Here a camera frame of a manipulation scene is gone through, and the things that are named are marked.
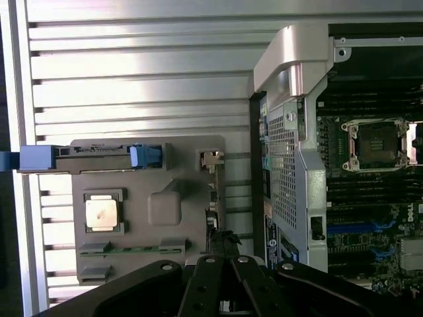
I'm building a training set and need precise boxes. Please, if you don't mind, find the open grey PC case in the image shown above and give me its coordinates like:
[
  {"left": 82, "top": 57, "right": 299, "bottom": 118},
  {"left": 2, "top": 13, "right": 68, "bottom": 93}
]
[{"left": 247, "top": 22, "right": 423, "bottom": 300}]

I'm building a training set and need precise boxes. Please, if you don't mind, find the green motherboard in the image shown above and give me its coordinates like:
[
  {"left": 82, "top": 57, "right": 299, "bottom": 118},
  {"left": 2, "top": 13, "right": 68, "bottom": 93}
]
[{"left": 316, "top": 87, "right": 423, "bottom": 300}]

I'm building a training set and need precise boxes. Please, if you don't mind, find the green RAM stick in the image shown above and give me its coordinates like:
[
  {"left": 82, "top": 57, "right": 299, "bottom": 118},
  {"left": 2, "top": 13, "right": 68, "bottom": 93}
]
[{"left": 80, "top": 245, "right": 186, "bottom": 256}]

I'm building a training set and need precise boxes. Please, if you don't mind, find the silver CPU chip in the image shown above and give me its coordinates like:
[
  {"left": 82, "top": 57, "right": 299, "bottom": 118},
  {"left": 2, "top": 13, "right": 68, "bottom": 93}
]
[{"left": 85, "top": 194, "right": 119, "bottom": 232}]

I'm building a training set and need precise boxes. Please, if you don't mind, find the silver chipset heatsink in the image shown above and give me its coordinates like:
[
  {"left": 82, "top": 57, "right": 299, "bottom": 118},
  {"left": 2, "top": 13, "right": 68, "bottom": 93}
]
[{"left": 401, "top": 237, "right": 423, "bottom": 265}]

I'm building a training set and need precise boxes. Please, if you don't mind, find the CPU socket cover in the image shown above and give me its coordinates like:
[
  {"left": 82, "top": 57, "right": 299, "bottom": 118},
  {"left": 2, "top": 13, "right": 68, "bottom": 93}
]
[{"left": 405, "top": 121, "right": 423, "bottom": 164}]

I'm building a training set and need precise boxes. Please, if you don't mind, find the CPU socket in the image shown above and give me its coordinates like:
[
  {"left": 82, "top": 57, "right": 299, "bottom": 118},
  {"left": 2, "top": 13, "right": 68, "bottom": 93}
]
[{"left": 341, "top": 116, "right": 411, "bottom": 173}]

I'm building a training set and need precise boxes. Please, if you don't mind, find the hard disk in blue carrier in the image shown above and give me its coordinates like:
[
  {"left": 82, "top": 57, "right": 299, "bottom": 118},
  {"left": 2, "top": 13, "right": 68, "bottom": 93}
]
[{"left": 0, "top": 143, "right": 168, "bottom": 173}]

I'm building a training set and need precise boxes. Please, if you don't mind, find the grey parts rack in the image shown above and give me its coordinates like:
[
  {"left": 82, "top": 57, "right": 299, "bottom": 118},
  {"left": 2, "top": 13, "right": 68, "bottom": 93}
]
[{"left": 69, "top": 133, "right": 227, "bottom": 287}]

